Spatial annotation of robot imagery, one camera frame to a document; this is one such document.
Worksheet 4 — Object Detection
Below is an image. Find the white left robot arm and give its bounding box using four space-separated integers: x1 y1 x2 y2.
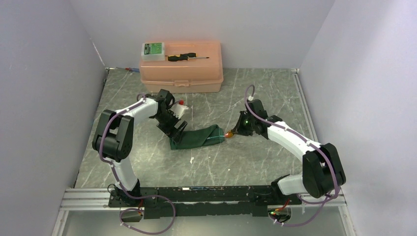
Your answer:
92 89 189 207

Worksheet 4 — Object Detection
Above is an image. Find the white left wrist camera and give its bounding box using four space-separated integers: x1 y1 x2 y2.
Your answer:
170 100 189 119

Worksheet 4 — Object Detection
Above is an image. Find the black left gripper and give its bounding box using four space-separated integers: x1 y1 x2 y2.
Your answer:
153 110 187 144

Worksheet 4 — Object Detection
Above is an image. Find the red blue pen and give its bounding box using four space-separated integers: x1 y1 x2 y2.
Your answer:
117 67 140 73

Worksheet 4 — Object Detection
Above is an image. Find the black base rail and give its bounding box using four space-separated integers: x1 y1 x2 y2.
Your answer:
108 185 301 219

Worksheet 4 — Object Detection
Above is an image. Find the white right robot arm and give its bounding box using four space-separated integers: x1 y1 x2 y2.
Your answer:
232 99 346 204

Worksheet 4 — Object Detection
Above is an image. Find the aluminium frame rail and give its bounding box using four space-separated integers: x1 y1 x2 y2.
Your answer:
59 187 347 212

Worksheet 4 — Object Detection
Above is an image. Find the green white small box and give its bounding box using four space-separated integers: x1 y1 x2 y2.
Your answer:
141 42 165 61

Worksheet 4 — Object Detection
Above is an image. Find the green cloth napkin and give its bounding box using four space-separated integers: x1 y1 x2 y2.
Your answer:
170 124 226 150

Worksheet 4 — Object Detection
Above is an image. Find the black yellow screwdriver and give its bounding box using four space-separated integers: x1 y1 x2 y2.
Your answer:
166 53 209 62

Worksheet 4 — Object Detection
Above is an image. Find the pink plastic toolbox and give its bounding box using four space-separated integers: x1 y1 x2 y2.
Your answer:
139 41 224 93

